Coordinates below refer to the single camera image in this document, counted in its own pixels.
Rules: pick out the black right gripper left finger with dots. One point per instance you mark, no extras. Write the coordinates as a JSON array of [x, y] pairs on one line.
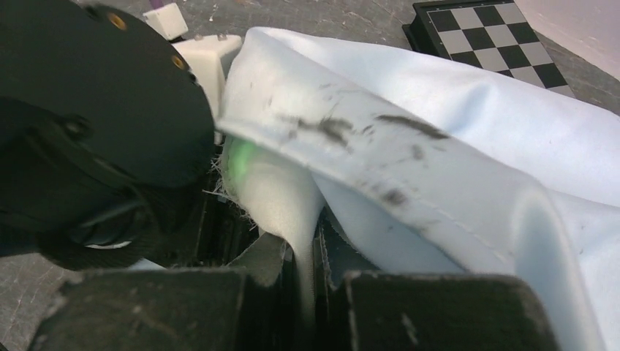
[[268, 260]]

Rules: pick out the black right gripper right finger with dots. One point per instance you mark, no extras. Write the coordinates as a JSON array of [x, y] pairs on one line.
[[333, 257]]

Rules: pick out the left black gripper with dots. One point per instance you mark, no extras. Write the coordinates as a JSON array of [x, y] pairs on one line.
[[215, 233]]

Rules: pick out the white pillow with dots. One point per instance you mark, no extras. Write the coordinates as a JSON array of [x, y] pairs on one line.
[[282, 199]]

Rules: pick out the light blue pillowcase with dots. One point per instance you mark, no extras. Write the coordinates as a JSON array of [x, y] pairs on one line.
[[433, 166]]

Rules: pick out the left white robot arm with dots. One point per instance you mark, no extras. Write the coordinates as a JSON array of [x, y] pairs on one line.
[[107, 131]]

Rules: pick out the black white checkerboard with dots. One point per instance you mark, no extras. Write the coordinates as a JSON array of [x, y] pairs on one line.
[[491, 35]]

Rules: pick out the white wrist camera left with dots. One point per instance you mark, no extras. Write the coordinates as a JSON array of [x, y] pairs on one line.
[[209, 57]]

